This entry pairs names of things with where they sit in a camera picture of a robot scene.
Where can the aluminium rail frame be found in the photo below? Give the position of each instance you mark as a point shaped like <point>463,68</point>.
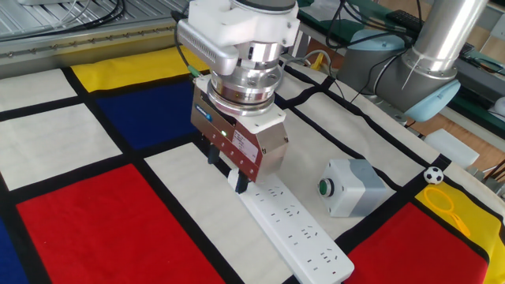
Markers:
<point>79,45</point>

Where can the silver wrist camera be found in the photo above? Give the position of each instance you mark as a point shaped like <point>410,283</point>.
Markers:
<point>209,49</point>

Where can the silver force torque sensor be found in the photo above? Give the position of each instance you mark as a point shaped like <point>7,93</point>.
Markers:
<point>248,83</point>

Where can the green workbench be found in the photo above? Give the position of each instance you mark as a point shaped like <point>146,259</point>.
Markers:
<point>473,114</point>

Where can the yellow plug connector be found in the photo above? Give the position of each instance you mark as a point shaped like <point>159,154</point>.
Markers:
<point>317,61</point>

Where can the colour block tablecloth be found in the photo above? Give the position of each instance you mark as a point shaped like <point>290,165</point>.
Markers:
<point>98,229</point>

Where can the white foam block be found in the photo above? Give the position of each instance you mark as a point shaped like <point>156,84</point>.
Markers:
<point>450,146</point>

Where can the black keyboard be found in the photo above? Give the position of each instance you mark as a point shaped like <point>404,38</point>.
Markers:
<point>403,19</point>

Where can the grey box green push button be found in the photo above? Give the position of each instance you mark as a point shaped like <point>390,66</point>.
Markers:
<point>355,189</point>

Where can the white power strip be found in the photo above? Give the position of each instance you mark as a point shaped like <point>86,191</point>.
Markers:
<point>292,229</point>

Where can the silver metal gripper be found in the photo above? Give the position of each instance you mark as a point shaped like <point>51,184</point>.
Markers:
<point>236,150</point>

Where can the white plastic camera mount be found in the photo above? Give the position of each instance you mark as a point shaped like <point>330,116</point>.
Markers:
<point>244,21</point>

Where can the white computer mouse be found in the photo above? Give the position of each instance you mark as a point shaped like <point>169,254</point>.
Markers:
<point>499,107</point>

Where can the small soccer ball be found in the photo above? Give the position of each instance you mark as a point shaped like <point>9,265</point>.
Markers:
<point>433,175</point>

